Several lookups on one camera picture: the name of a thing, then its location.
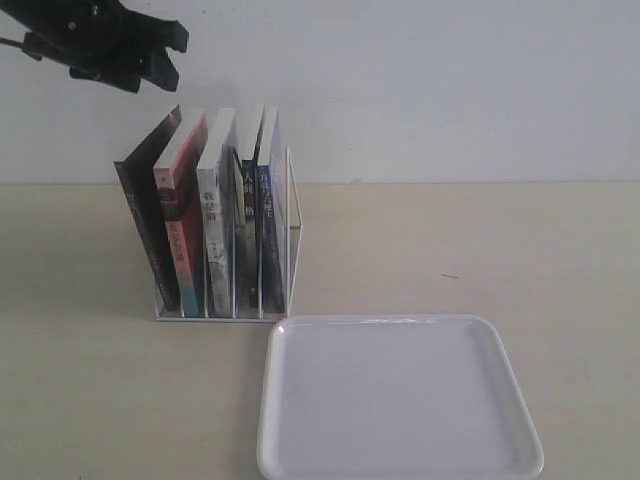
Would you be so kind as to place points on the white wire book rack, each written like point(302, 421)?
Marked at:
point(241, 313)

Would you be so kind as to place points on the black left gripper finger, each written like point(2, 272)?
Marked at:
point(162, 35)
point(161, 72)

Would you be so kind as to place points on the dark brown cover book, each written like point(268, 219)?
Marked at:
point(135, 170)

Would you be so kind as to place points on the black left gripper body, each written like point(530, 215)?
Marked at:
point(100, 41)

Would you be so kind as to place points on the black spine book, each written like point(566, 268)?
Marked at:
point(247, 153)

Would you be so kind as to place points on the white plastic tray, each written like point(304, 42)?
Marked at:
point(418, 396)

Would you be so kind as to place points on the white grey illustrated book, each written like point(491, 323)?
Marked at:
point(214, 189)

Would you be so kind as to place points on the red teal spine book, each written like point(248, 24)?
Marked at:
point(177, 187)

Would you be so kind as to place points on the blue moon cover book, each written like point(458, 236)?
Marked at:
point(271, 172)

